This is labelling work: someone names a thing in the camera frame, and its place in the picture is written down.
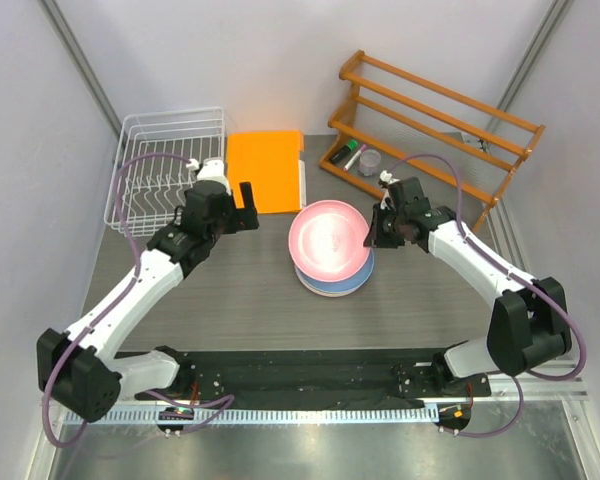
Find pink plate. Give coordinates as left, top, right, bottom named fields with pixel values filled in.
left=288, top=200, right=370, bottom=283

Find blue plate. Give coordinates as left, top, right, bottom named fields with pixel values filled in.
left=294, top=252, right=375, bottom=298

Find yellow plate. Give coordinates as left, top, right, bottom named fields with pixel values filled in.
left=295, top=269, right=369, bottom=292

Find purple plate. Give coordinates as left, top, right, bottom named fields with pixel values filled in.
left=310, top=290, right=357, bottom=299

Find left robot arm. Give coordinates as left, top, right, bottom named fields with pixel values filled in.
left=36, top=180, right=259, bottom=423

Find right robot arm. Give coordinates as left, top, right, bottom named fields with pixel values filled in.
left=364, top=172, right=572, bottom=395

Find wooden shelf rack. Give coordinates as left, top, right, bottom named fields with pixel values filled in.
left=327, top=50, right=545, bottom=225

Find orange folder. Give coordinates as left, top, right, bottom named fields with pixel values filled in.
left=226, top=130, right=306, bottom=214

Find clear plastic cup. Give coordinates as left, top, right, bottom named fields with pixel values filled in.
left=358, top=149, right=382, bottom=177

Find pink white marker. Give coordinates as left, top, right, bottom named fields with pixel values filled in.
left=343, top=144, right=367, bottom=172

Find green highlighter marker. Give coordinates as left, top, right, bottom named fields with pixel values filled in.
left=328, top=140, right=358, bottom=164

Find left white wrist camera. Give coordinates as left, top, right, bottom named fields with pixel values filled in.
left=186, top=157, right=231, bottom=193

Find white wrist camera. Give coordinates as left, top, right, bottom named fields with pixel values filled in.
left=186, top=157, right=231, bottom=193
left=379, top=170, right=398, bottom=210

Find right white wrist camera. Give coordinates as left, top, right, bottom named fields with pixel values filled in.
left=379, top=170, right=398, bottom=210

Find white wire dish rack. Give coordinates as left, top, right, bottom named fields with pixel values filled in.
left=104, top=107, right=226, bottom=237

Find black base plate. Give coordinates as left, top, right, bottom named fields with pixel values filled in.
left=114, top=348, right=496, bottom=409

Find slotted cable duct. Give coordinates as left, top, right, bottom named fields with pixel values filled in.
left=96, top=404, right=439, bottom=426

